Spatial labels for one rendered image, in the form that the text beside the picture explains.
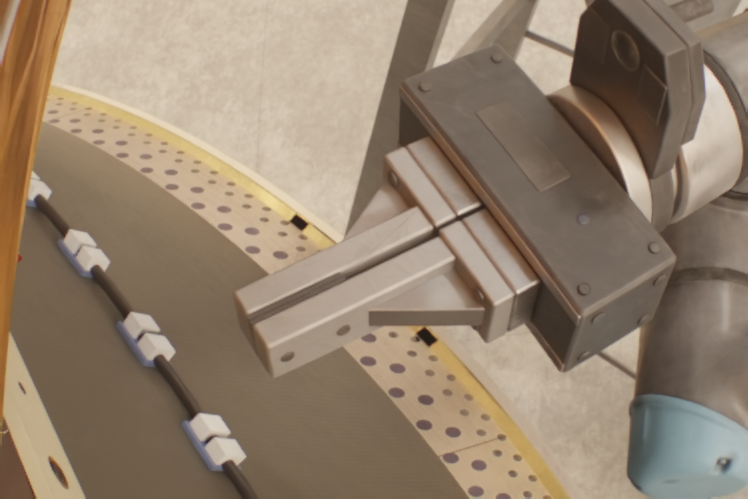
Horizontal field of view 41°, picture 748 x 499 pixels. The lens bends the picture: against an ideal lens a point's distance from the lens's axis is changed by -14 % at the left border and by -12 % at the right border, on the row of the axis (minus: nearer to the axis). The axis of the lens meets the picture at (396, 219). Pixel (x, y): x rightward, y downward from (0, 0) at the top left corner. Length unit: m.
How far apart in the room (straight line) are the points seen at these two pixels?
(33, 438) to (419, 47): 0.94
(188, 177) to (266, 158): 1.49
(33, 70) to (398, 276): 0.17
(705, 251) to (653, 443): 0.10
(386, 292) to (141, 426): 0.21
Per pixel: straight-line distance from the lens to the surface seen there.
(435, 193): 0.44
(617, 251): 0.42
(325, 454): 0.72
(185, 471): 0.58
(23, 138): 0.40
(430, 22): 1.21
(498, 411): 0.92
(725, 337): 0.53
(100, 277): 0.68
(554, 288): 0.41
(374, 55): 2.65
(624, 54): 0.42
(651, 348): 0.54
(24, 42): 0.40
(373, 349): 0.91
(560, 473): 0.92
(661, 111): 0.42
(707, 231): 0.55
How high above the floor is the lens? 2.04
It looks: 59 degrees down
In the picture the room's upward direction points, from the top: 14 degrees counter-clockwise
